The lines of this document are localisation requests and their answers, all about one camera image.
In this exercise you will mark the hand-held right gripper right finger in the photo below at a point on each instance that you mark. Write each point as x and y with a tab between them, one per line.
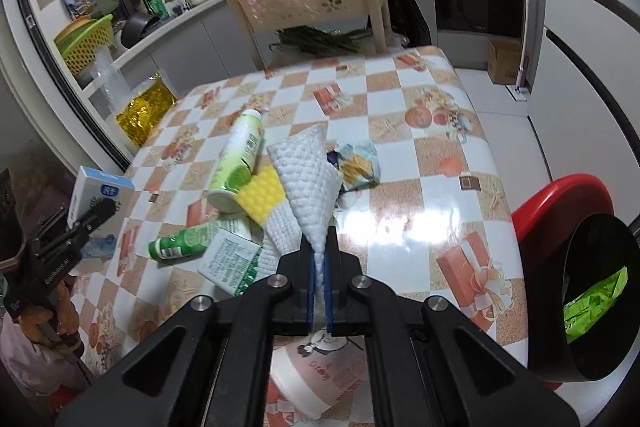
328	292

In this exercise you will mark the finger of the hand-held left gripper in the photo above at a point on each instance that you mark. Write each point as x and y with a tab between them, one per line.
95	219

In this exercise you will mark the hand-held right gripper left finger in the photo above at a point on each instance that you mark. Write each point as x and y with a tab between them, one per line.
312	292

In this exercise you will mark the blue white milk carton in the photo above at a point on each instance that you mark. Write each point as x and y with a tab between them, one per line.
100	187

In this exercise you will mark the printed paper cup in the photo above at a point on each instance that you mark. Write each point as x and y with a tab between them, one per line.
320	377

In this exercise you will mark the white green carton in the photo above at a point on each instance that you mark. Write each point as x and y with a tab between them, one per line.
230	262

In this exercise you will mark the green tube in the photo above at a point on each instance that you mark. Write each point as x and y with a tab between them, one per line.
182	242

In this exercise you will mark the yellow green sponge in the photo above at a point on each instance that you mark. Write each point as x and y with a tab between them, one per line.
262	197

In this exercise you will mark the white quilted paper towel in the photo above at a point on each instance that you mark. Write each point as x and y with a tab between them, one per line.
310	177

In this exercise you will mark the blue yellow wrapper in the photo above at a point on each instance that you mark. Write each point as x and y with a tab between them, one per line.
357	164

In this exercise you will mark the green white bottle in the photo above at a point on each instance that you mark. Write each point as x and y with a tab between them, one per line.
240	157

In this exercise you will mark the black trash bin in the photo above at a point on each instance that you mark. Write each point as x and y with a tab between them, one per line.
550	307

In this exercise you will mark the green plastic bag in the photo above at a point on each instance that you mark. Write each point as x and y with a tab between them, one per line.
597	302

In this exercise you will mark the person's left forearm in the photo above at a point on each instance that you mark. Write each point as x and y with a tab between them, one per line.
30	367

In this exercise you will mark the person's left hand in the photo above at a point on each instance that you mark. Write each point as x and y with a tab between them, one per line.
55	322

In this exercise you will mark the gold foil bag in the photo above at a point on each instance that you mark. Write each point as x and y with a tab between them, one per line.
145	112

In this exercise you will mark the green plastic basket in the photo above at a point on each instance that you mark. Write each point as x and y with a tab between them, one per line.
87	44

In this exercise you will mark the checkered tablecloth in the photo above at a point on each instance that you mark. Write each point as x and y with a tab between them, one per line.
400	132

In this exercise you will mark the black round pan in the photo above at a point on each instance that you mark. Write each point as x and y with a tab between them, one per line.
140	29

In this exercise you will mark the red plastic stool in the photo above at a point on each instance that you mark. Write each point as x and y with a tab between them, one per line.
550	207

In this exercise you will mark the green leeks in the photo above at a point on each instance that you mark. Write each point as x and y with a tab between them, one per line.
320	39

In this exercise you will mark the cardboard box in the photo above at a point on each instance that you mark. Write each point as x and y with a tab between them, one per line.
505	62

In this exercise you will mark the beige plastic chair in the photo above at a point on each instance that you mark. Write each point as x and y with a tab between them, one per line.
300	2

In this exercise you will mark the dark cloth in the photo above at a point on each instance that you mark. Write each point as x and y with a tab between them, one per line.
405	7

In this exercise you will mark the black built-in oven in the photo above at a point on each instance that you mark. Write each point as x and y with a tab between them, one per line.
475	2

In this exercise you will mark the white refrigerator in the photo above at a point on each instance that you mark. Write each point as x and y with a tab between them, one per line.
575	57

